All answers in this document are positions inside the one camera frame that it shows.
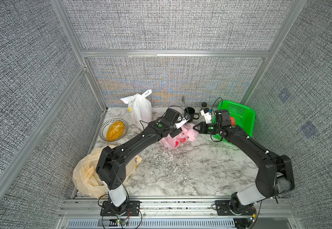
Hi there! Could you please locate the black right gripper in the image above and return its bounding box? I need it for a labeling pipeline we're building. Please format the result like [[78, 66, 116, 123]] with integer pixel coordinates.
[[193, 122, 222, 135]]

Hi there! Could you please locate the pink plastic bag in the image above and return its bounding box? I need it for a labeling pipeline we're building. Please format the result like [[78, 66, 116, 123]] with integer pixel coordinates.
[[159, 123, 198, 149]]

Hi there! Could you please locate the red apple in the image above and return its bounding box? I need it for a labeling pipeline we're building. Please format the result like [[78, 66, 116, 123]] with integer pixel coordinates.
[[229, 116, 236, 126]]

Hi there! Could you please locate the beige plastic bag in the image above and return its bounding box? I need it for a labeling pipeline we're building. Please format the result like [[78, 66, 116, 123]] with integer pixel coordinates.
[[72, 145, 143, 199]]

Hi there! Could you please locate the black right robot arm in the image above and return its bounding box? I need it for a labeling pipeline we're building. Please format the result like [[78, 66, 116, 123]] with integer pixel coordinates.
[[193, 110, 295, 215]]

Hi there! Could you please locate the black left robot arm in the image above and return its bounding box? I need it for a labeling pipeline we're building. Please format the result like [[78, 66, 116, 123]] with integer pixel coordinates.
[[95, 108, 190, 212]]

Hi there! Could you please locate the white plastic bag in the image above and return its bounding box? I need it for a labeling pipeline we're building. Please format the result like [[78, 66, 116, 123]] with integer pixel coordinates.
[[121, 89, 152, 130]]

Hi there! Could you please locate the black mug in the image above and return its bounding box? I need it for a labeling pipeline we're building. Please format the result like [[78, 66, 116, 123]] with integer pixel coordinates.
[[184, 107, 200, 123]]

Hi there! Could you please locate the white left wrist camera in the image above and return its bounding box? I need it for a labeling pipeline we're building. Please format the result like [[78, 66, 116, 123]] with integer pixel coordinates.
[[175, 114, 191, 129]]

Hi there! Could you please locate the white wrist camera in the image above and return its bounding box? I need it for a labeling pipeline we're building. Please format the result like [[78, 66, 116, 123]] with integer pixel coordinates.
[[200, 108, 212, 124], [175, 114, 191, 129]]

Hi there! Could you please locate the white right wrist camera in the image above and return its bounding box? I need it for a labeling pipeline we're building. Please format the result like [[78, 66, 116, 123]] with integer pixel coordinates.
[[200, 108, 212, 124]]

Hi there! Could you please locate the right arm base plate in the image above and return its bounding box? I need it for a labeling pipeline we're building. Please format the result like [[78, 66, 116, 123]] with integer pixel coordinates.
[[214, 199, 257, 216]]

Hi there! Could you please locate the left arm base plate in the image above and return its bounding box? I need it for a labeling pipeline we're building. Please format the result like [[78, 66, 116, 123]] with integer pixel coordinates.
[[100, 200, 140, 217]]

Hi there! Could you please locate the aluminium front rail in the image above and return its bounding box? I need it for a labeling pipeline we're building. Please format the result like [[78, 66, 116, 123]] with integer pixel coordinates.
[[58, 196, 298, 219]]

